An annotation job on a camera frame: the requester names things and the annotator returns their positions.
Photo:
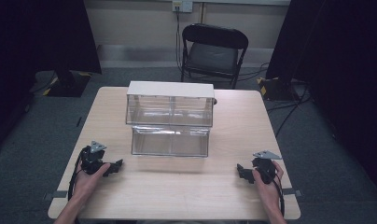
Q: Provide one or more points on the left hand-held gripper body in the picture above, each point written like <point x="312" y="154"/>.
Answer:
<point x="93" y="161"/>

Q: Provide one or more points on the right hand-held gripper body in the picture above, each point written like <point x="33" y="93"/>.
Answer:
<point x="266" y="169"/>

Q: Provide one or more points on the person's right hand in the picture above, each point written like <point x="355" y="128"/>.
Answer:
<point x="267" y="191"/>

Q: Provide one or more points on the person's left hand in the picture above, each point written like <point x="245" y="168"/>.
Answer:
<point x="87" y="183"/>

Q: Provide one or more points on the small black strip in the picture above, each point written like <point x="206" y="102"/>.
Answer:
<point x="79" y="121"/>

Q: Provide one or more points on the clear plastic drawer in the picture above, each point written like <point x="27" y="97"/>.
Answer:
<point x="170" y="141"/>

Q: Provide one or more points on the small dark round object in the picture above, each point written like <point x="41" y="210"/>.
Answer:
<point x="215" y="101"/>

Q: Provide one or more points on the clear cabinet with white top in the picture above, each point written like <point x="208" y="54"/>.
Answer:
<point x="170" y="102"/>

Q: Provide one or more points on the black stand base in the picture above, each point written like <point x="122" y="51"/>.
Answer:
<point x="68" y="84"/>
<point x="278" y="88"/>

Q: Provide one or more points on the black folding chair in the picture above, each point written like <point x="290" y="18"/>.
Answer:
<point x="213" y="56"/>

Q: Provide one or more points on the black curtain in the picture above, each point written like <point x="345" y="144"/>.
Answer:
<point x="37" y="46"/>
<point x="339" y="62"/>

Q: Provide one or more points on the white wall outlet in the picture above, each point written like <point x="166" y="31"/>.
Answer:
<point x="182" y="5"/>

